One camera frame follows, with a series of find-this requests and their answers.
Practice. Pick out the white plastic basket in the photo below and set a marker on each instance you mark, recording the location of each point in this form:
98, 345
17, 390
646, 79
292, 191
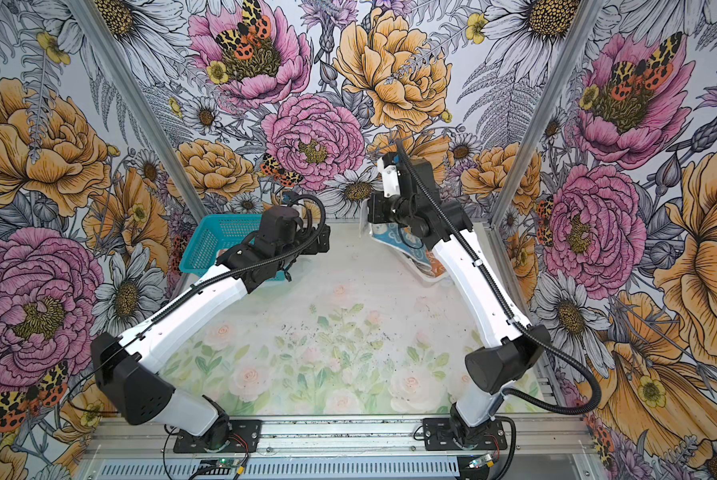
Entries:
418, 264

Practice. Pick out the right aluminium frame post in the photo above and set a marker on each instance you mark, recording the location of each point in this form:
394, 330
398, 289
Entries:
574, 45

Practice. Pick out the white vented cable duct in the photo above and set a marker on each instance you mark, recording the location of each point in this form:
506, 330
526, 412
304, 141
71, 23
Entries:
285, 468

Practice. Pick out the teal plastic basket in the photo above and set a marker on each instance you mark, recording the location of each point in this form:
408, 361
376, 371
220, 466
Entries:
214, 234

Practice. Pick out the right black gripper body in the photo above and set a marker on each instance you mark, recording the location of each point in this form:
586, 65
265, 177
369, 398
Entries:
389, 209

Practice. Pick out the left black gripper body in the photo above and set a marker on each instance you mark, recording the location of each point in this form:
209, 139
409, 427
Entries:
301, 238

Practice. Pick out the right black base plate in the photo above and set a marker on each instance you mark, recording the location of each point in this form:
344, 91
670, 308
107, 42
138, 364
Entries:
449, 434

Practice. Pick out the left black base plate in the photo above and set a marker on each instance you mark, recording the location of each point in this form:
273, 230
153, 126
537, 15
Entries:
226, 436

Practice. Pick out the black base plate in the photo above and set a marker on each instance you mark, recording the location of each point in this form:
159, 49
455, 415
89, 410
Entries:
449, 434
226, 436

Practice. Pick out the blue patterned towel in basket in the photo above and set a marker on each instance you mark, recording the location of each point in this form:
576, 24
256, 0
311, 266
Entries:
409, 249

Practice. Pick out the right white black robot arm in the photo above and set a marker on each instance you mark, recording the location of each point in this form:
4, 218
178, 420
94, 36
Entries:
510, 345

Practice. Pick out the aluminium front rail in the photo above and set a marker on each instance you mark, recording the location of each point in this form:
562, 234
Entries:
358, 435

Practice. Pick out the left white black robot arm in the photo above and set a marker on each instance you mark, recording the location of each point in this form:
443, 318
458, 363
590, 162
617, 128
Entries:
127, 366

